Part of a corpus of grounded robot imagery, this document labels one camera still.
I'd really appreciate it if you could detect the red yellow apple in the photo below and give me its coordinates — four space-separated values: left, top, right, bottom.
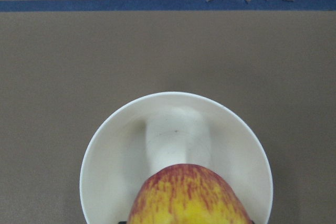
127 164 253 223

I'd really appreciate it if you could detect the white bowl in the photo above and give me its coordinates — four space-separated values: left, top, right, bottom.
79 92 273 223

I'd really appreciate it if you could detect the brown paper table cover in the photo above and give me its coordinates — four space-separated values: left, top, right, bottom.
1 11 335 223

